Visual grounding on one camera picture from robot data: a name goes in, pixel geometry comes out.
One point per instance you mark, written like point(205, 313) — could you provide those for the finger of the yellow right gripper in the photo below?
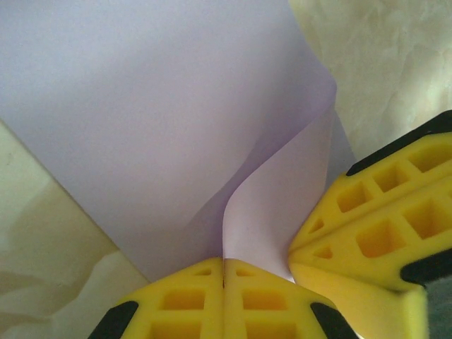
point(370, 300)
point(370, 192)

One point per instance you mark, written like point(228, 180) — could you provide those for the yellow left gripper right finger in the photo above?
point(268, 318)

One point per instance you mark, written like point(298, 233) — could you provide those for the light purple paper sheet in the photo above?
point(141, 106)

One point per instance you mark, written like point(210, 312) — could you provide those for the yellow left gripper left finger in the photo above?
point(183, 318)

